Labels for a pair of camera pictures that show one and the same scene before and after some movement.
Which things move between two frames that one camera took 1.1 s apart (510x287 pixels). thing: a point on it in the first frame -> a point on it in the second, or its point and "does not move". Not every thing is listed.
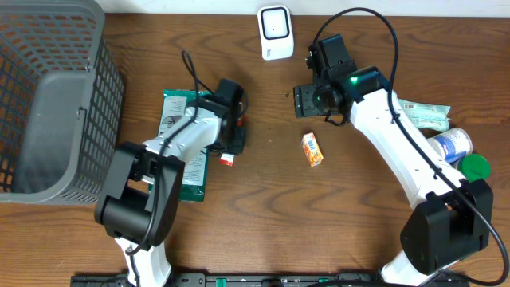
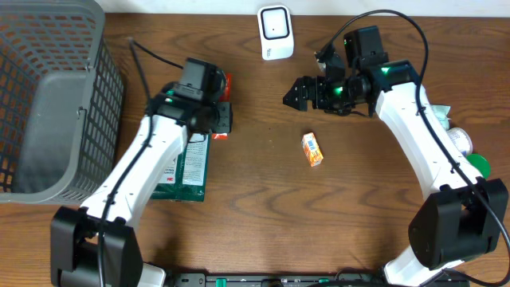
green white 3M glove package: [174, 102] does not move
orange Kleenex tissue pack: [312, 150] does not move
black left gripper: [239, 151] -> [228, 128]
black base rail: [255, 280] does not move
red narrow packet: [229, 159] -> [225, 98]
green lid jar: [473, 167] does not move
